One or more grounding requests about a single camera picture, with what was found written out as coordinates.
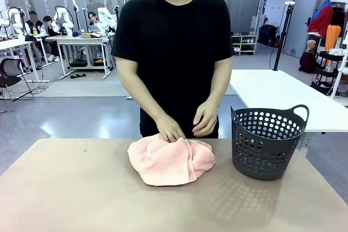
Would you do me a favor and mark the white desk with cardboard box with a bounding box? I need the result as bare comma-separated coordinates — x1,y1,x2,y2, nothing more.
46,35,115,80

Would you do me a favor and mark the seated person with glasses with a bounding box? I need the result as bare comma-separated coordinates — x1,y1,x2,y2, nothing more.
87,11,102,33

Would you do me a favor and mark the person's torso black t-shirt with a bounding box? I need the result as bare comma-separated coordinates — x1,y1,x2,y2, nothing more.
110,0,236,139

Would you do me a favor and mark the grey door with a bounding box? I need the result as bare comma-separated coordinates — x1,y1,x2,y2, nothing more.
282,0,321,59

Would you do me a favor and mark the seated person dark top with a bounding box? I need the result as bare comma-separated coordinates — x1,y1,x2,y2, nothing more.
40,15,61,62

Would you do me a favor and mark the dark grey perforated basket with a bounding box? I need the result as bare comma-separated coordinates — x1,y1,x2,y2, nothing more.
230,104,310,181

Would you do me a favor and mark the person's right forearm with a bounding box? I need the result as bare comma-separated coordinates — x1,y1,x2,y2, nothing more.
116,55,165,121

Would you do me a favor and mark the black utility cart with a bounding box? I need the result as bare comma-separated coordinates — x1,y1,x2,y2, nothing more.
311,49,346,97

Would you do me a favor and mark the white shoe rack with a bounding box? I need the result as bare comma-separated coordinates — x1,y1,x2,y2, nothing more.
231,34,258,56

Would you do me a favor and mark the pink terry towel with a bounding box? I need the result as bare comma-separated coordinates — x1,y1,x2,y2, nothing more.
127,133,218,187

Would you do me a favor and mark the mannequin bust dark red top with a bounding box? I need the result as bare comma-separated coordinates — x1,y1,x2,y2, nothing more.
299,39,319,73

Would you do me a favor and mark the black mesh office chair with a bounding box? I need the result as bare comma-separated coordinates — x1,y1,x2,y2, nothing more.
0,57,35,103

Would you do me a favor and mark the mannequin with red blue jacket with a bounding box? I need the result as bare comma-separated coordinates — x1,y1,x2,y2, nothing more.
308,0,334,37

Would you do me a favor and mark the black bag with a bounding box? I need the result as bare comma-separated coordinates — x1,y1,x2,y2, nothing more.
258,24,279,48

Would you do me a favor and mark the black tripod stand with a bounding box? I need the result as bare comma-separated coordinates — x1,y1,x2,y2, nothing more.
272,1,296,71

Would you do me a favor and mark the seated person black white jacket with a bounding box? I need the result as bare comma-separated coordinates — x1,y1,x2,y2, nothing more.
25,10,45,36

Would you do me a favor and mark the white table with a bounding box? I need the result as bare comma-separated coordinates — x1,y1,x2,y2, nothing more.
229,68,348,134

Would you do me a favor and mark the white metal frame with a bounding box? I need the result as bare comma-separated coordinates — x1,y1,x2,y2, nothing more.
330,48,348,100

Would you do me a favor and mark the orange fabric roll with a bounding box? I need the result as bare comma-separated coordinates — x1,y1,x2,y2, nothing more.
325,24,341,66

